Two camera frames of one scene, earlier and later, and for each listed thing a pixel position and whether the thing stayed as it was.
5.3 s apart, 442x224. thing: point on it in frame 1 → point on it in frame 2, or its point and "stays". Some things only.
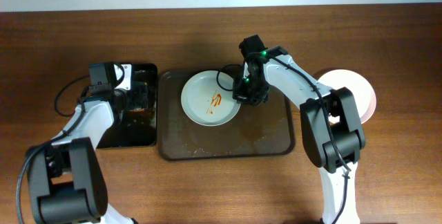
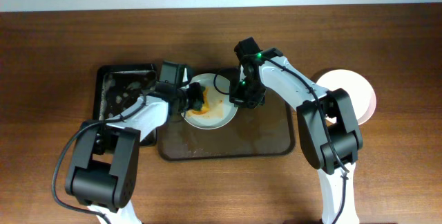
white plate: (362, 95) stays
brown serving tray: (261, 131) stays
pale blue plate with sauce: (204, 100) stays
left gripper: (141, 95) → (196, 96)
